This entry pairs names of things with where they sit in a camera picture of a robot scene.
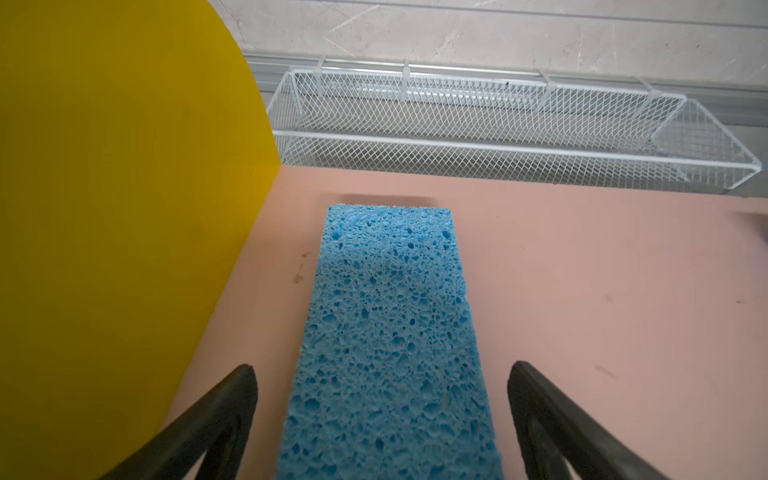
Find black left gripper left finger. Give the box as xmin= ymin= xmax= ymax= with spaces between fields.
xmin=103 ymin=364 xmax=258 ymax=479

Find blue sponge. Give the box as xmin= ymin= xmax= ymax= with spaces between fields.
xmin=276 ymin=204 xmax=503 ymax=479

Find white wire mesh basket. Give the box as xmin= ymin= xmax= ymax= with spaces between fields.
xmin=267 ymin=65 xmax=763 ymax=194

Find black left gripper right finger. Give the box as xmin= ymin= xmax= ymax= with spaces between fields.
xmin=507 ymin=361 xmax=665 ymax=479

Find yellow shelf unit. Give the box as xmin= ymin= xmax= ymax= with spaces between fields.
xmin=0 ymin=0 xmax=768 ymax=480

